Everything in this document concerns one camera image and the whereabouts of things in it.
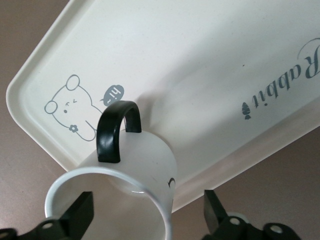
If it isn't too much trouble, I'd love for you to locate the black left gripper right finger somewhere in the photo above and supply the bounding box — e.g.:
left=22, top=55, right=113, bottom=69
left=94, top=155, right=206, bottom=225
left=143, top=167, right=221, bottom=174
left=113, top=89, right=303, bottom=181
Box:
left=199, top=189, right=302, bottom=240

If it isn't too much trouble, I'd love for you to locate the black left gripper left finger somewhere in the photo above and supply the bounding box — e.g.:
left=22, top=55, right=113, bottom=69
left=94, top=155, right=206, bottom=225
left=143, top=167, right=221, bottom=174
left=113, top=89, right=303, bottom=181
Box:
left=0, top=191, right=95, bottom=240

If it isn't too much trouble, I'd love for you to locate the white smiley mug black handle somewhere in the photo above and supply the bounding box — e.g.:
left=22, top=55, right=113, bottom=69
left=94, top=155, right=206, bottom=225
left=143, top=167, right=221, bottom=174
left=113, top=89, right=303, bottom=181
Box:
left=44, top=100, right=179, bottom=240

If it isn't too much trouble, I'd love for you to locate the cream tray with rabbit print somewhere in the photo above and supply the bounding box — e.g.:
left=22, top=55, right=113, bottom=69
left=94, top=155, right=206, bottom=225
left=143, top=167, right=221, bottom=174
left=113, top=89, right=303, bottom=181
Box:
left=6, top=0, right=320, bottom=213

